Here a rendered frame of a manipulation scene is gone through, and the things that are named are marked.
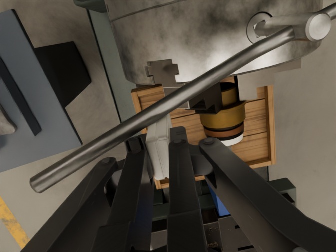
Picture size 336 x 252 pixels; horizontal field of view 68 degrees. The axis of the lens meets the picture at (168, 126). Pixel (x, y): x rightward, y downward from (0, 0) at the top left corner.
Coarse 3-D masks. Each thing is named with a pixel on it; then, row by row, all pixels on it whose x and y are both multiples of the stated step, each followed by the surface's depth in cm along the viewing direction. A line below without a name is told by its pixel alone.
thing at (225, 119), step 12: (228, 84) 46; (228, 96) 43; (228, 108) 42; (240, 108) 43; (204, 120) 45; (216, 120) 43; (228, 120) 43; (240, 120) 44; (216, 132) 45; (228, 132) 44; (240, 132) 45
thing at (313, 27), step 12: (312, 12) 19; (324, 12) 19; (264, 24) 25; (276, 24) 22; (288, 24) 21; (300, 24) 19; (312, 24) 19; (324, 24) 19; (300, 36) 20; (312, 36) 19; (324, 36) 19
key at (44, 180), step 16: (288, 32) 20; (256, 48) 20; (272, 48) 21; (224, 64) 20; (240, 64) 20; (192, 80) 19; (208, 80) 19; (176, 96) 18; (192, 96) 19; (144, 112) 18; (160, 112) 18; (112, 128) 17; (128, 128) 17; (96, 144) 17; (112, 144) 17; (64, 160) 16; (80, 160) 16; (48, 176) 16; (64, 176) 16
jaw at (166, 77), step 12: (168, 60) 30; (156, 72) 32; (168, 72) 31; (168, 84) 34; (180, 84) 33; (216, 84) 40; (204, 96) 37; (216, 96) 40; (192, 108) 39; (204, 108) 38; (216, 108) 40
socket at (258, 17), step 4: (260, 12) 26; (252, 16) 26; (256, 16) 26; (260, 16) 26; (264, 16) 27; (268, 16) 27; (252, 20) 26; (256, 20) 27; (260, 20) 27; (264, 20) 27; (248, 24) 27; (252, 24) 27; (248, 28) 27; (252, 28) 27; (248, 32) 27; (252, 32) 27; (248, 36) 27; (252, 36) 27; (260, 36) 27; (264, 36) 27; (252, 40) 27; (256, 40) 27
